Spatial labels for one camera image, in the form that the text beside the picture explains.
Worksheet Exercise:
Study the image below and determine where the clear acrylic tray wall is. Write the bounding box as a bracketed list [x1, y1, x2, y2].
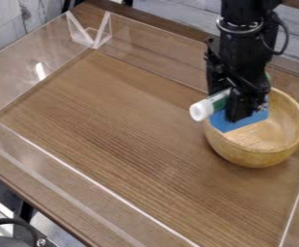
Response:
[0, 13, 299, 247]

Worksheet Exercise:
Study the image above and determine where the clear acrylic corner bracket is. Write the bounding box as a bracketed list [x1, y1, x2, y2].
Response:
[65, 12, 112, 49]

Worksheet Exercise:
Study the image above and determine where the blue foam block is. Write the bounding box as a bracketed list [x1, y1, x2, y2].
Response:
[208, 109, 269, 133]

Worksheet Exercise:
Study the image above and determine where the green and white marker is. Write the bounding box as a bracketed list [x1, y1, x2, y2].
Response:
[188, 71, 273, 123]

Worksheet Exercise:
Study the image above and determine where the brown wooden bowl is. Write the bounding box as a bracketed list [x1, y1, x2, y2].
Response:
[204, 88, 299, 169]

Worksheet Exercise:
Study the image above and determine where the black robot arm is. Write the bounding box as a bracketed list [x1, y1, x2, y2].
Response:
[205, 0, 288, 123]

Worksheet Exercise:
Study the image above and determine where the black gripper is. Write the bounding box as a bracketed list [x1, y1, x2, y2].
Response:
[205, 36, 272, 123]

